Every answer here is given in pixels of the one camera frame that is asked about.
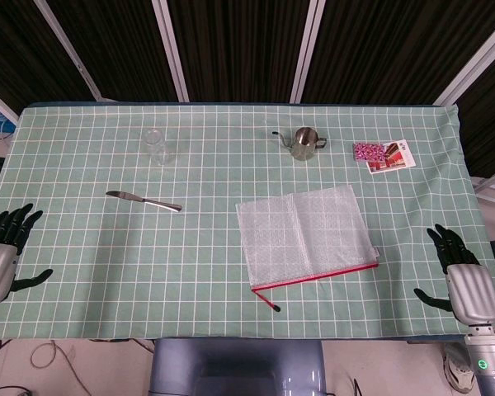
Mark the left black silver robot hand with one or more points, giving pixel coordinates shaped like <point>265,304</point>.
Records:
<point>0,268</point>

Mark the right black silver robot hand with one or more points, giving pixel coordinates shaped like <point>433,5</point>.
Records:
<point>472,293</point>

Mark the clear mesh zipper pouch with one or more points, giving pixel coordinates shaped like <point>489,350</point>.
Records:
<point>305,235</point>

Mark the small metal pitcher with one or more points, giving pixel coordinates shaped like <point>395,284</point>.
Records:
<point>303,142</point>

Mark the white grey sneaker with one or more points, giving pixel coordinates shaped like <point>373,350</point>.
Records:
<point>458,371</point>

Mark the green checkered tablecloth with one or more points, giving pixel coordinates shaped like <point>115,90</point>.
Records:
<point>107,268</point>

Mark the red white postcard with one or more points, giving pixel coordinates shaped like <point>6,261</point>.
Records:
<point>396,161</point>

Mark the silver table knife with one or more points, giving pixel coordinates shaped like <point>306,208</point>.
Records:
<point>148,202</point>

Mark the pink patterned card box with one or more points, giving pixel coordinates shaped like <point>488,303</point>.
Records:
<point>368,152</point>

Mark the clear drinking glass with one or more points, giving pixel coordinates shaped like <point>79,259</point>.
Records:
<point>158,148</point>

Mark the blue-grey robot torso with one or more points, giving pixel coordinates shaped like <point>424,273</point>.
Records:
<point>239,367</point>

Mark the black pleated curtain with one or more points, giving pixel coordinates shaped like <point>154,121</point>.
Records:
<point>239,41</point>

